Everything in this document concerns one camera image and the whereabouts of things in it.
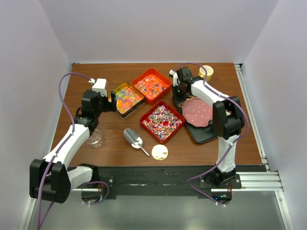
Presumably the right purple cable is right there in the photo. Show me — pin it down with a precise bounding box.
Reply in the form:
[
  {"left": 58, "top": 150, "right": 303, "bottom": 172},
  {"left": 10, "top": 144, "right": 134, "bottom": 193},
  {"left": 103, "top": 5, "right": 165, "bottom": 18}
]
[{"left": 172, "top": 63, "right": 250, "bottom": 204}]

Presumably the gold round lid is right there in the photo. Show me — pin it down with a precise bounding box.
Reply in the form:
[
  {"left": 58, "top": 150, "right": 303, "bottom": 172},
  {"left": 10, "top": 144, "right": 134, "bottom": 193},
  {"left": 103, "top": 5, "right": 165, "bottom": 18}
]
[{"left": 151, "top": 144, "right": 168, "bottom": 161}]

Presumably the orange candy tin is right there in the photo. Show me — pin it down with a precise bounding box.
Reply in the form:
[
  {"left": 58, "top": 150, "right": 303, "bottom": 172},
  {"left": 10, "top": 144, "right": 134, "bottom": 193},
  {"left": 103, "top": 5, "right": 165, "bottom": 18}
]
[{"left": 131, "top": 68, "right": 172, "bottom": 105}]

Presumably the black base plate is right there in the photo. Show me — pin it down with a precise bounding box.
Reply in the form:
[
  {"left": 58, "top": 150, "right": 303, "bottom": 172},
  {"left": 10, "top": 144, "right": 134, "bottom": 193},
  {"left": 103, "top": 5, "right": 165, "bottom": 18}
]
[{"left": 71, "top": 164, "right": 269, "bottom": 200}]

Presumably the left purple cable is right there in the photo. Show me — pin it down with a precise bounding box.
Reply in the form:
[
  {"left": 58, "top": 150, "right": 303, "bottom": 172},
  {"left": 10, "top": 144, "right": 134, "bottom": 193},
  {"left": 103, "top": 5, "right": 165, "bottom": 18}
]
[{"left": 36, "top": 72, "right": 110, "bottom": 230}]

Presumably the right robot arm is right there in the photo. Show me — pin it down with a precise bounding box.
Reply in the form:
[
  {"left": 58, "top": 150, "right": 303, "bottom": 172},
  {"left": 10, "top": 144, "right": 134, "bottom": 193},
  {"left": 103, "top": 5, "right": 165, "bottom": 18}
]
[{"left": 169, "top": 66, "right": 248, "bottom": 188}]

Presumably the black tray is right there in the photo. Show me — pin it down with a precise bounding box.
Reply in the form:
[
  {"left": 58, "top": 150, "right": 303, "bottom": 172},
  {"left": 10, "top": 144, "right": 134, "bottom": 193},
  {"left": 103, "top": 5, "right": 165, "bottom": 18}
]
[{"left": 172, "top": 95, "right": 217, "bottom": 144}]

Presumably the metal scoop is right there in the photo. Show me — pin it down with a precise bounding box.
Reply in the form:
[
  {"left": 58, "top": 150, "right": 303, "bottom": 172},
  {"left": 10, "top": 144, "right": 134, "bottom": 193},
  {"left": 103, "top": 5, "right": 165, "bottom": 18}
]
[{"left": 123, "top": 128, "right": 150, "bottom": 157}]

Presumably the purple cable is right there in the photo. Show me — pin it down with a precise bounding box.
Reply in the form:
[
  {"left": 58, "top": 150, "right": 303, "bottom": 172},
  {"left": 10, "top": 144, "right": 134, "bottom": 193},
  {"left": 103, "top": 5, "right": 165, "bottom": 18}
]
[
  {"left": 172, "top": 63, "right": 250, "bottom": 204},
  {"left": 36, "top": 72, "right": 110, "bottom": 230}
]

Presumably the yellow mug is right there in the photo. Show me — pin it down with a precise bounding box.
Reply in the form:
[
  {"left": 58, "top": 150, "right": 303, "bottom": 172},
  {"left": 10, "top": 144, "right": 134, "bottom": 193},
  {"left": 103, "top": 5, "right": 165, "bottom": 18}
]
[{"left": 199, "top": 65, "right": 214, "bottom": 82}]

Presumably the black gummy candy tin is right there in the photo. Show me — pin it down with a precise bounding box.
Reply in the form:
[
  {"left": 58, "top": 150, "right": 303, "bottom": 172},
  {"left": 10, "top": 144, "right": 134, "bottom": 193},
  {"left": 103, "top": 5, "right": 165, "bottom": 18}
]
[{"left": 113, "top": 82, "right": 145, "bottom": 118}]

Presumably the clear glass jar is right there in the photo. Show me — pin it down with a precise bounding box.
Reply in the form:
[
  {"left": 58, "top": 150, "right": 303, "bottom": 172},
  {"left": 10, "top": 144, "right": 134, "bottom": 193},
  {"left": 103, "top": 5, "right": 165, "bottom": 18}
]
[{"left": 86, "top": 129, "right": 103, "bottom": 148}]

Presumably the pink dotted plate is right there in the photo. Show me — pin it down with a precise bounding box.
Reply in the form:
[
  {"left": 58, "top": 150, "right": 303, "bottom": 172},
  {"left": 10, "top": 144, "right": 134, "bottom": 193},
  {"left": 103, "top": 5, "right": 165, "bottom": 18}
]
[{"left": 182, "top": 97, "right": 213, "bottom": 127}]

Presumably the red lollipop tin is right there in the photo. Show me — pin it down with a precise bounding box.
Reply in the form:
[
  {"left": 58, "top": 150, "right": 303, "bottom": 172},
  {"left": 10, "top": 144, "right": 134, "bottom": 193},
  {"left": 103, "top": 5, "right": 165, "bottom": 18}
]
[{"left": 140, "top": 101, "right": 185, "bottom": 144}]

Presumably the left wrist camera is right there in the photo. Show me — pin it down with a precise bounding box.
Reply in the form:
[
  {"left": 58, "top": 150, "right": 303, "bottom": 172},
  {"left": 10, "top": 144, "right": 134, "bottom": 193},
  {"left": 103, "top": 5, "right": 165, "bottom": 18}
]
[{"left": 92, "top": 79, "right": 107, "bottom": 97}]

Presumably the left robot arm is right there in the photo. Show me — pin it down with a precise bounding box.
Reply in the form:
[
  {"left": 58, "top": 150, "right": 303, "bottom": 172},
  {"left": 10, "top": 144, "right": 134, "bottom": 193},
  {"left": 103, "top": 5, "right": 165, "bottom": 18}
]
[{"left": 29, "top": 90, "right": 117, "bottom": 204}]

